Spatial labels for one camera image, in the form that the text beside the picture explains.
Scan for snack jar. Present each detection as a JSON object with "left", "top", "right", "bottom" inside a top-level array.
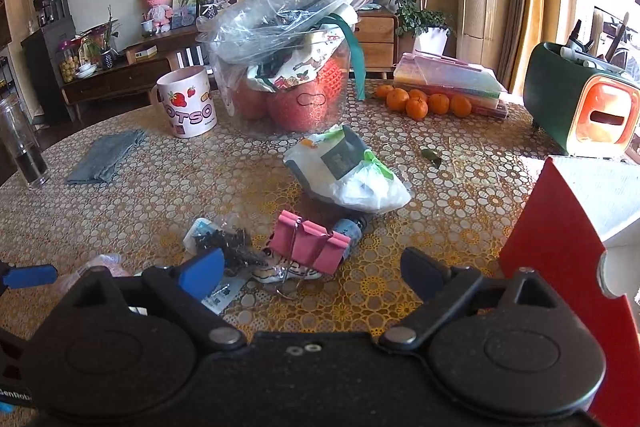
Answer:
[{"left": 57, "top": 42, "right": 81, "bottom": 84}]

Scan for doll face keychain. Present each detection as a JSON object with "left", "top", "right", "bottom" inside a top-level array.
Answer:
[{"left": 250, "top": 257, "right": 324, "bottom": 284}]

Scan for wooden drawer cabinet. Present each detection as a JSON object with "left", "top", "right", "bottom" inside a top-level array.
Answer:
[{"left": 355, "top": 8, "right": 401, "bottom": 80}]

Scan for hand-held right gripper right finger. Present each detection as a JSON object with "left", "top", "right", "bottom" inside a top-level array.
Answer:
[{"left": 379, "top": 247, "right": 557, "bottom": 353}]

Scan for green orange tissue box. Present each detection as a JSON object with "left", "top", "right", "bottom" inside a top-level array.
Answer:
[{"left": 522, "top": 41, "right": 640, "bottom": 158}]

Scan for black shelf unit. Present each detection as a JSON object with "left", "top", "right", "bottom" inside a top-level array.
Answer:
[{"left": 20, "top": 0, "right": 79, "bottom": 124}]

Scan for pink strawberry print mug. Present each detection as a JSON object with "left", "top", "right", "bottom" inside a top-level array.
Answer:
[{"left": 151, "top": 67, "right": 219, "bottom": 139}]

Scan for pile of oranges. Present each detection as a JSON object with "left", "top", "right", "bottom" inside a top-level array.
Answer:
[{"left": 375, "top": 84, "right": 473, "bottom": 122}]

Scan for red white cardboard box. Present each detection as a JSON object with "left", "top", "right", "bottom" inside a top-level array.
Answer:
[{"left": 500, "top": 154, "right": 640, "bottom": 427}]

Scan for pale pink plastic wrapper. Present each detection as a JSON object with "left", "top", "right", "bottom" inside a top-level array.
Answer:
[{"left": 52, "top": 253, "right": 133, "bottom": 291}]

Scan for small potted flower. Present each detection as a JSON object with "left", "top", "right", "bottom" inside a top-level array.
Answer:
[{"left": 75, "top": 4, "right": 124, "bottom": 70}]

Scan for clear plastic bag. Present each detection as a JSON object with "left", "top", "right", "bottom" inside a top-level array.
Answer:
[{"left": 196, "top": 0, "right": 362, "bottom": 72}]

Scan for large glass jar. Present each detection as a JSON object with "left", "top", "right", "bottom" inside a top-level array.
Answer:
[{"left": 207, "top": 27, "right": 354, "bottom": 140}]

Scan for pink binder clip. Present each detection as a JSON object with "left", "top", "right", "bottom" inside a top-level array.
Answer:
[{"left": 269, "top": 209, "right": 352, "bottom": 299}]

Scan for writing brush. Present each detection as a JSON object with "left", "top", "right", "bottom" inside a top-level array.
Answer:
[{"left": 604, "top": 11, "right": 630, "bottom": 64}]

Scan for clear glass tumbler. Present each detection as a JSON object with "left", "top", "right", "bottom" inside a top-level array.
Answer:
[{"left": 0, "top": 96, "right": 51, "bottom": 190}]

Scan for stack of colourful folders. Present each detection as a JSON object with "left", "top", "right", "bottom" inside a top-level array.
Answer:
[{"left": 392, "top": 51, "right": 510, "bottom": 118}]

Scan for grey white pouch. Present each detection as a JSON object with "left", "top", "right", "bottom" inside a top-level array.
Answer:
[{"left": 283, "top": 124, "right": 372, "bottom": 204}]

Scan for grey cloth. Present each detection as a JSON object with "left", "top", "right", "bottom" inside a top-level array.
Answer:
[{"left": 66, "top": 129, "right": 147, "bottom": 186}]

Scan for patterned paper bag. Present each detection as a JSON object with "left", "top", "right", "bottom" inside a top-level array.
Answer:
[{"left": 247, "top": 24, "right": 346, "bottom": 92}]

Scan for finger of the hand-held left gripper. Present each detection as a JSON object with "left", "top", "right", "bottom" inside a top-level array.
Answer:
[{"left": 0, "top": 263, "right": 58, "bottom": 291}]

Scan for dark wooden tv console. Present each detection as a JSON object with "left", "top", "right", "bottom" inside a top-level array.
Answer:
[{"left": 62, "top": 24, "right": 221, "bottom": 108}]

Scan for pink plush toy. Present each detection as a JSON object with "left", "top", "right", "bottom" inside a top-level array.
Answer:
[{"left": 140, "top": 0, "right": 174, "bottom": 34}]

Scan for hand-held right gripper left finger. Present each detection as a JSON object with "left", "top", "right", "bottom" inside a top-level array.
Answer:
[{"left": 72, "top": 248, "right": 247, "bottom": 354}]

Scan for green ribbon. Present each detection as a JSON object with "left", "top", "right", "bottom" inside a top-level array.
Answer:
[{"left": 330, "top": 12, "right": 367, "bottom": 102}]

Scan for wooden chair white slats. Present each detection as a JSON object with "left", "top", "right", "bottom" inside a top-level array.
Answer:
[{"left": 150, "top": 42, "right": 213, "bottom": 108}]

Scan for small dark bottle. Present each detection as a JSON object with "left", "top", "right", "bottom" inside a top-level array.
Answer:
[{"left": 332, "top": 216, "right": 372, "bottom": 254}]

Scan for red net-wrapped apple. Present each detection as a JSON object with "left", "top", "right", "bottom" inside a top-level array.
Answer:
[
  {"left": 266, "top": 74, "right": 328, "bottom": 132},
  {"left": 232, "top": 69, "right": 271, "bottom": 120}
]

